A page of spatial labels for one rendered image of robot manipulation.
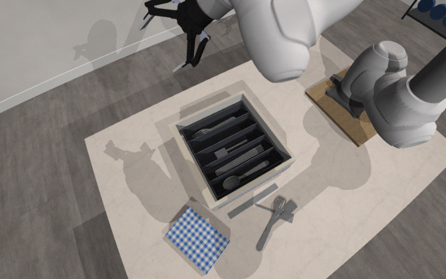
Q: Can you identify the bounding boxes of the grey fork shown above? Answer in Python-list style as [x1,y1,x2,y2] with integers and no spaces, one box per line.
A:
[193,117,236,138]
[256,196,286,252]

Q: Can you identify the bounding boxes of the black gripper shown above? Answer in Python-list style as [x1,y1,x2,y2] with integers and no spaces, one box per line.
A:
[138,0,214,72]

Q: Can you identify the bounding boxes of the black tray dividers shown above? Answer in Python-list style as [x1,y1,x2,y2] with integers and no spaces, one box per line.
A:
[181,102,284,200]

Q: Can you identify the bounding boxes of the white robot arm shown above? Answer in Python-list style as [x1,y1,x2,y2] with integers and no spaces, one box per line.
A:
[196,0,446,149]

